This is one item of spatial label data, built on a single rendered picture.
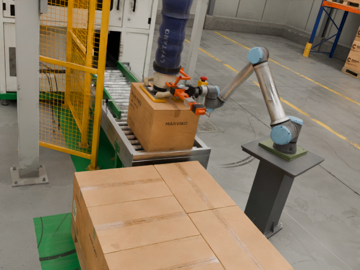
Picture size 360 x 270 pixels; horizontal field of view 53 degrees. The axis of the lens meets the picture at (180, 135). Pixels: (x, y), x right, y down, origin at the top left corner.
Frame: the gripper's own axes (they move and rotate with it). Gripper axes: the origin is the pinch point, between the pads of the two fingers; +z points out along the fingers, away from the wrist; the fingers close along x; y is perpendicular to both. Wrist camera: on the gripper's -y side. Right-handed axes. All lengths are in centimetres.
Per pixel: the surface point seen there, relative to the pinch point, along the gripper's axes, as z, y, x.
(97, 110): 44, 65, -44
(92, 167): 43, 65, -106
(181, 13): 0, 16, 55
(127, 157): 34, 1, -57
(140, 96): 18.7, 29.8, -16.5
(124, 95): -3, 127, -56
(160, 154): 12, -12, -48
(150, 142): 19.0, -4.1, -41.1
